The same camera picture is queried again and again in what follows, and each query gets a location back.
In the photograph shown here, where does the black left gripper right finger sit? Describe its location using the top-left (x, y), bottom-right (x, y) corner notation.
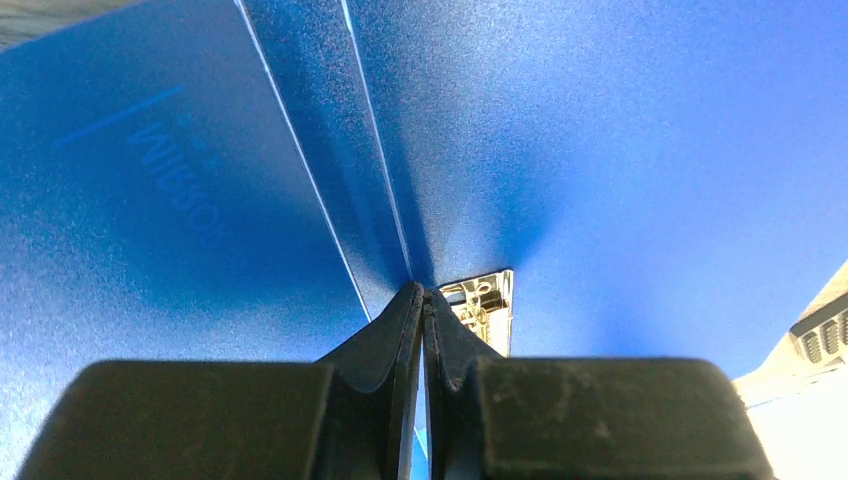
top-left (422, 290), bottom-right (774, 479)

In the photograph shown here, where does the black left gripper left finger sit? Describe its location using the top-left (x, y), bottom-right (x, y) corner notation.
top-left (18, 282), bottom-right (424, 479)

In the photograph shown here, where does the blue clip file folder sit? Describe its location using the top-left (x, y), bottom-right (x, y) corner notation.
top-left (1, 1), bottom-right (847, 479)

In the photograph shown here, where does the aluminium rail frame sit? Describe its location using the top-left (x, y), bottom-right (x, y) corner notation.
top-left (733, 264), bottom-right (847, 408)

